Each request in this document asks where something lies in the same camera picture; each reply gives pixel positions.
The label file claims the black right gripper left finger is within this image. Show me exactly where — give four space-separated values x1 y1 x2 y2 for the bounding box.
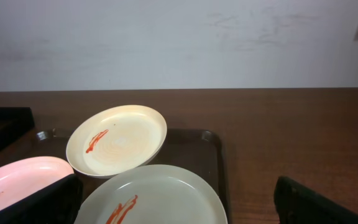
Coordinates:
0 174 83 224

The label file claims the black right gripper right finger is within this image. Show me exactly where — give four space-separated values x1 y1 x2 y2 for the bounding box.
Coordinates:
273 176 358 224

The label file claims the pink plate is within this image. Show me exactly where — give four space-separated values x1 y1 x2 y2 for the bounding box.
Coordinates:
0 156 74 211

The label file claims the pale green plate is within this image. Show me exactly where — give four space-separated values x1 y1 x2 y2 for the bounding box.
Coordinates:
75 165 228 224

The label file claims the small black tray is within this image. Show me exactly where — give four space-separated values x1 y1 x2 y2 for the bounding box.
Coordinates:
0 107 35 152

